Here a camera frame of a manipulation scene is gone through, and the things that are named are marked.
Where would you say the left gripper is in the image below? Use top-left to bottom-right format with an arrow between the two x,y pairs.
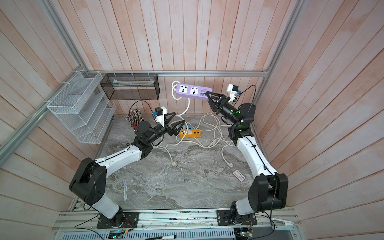
146,111 -> 186,144

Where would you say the teal power strip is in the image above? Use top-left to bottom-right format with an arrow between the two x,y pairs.
182,125 -> 194,131

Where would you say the white cord of purple strip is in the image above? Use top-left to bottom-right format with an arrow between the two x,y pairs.
155,80 -> 191,167

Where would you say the purple power strip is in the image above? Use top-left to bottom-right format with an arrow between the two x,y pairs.
176,84 -> 212,101

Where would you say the orange power strip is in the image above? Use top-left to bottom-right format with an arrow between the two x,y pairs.
179,129 -> 202,138

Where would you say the white cord of orange strip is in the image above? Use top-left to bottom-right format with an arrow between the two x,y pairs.
175,119 -> 233,149

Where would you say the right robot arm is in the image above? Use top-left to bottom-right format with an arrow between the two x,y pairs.
206,92 -> 289,224

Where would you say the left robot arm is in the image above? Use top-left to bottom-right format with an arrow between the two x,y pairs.
69,113 -> 186,229

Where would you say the bundle of pencils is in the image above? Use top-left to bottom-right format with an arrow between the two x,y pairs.
126,109 -> 144,130

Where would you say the black mesh basket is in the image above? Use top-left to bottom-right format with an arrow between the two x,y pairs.
101,73 -> 160,101

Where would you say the pink white card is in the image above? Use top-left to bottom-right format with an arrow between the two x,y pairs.
233,170 -> 246,182

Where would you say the black marker pen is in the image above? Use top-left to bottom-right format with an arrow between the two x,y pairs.
146,235 -> 176,240

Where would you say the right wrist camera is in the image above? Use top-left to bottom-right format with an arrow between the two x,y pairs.
226,84 -> 241,103

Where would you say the horizontal aluminium wall rail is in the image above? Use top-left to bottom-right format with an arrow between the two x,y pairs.
96,70 -> 269,77

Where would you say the white wire mesh shelf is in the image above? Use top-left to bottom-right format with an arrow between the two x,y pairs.
48,71 -> 116,144

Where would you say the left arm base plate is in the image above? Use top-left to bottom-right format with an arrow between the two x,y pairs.
97,212 -> 140,229

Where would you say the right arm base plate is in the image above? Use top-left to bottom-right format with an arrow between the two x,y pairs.
216,209 -> 257,226

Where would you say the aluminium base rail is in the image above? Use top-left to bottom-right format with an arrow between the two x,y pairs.
51,208 -> 306,240

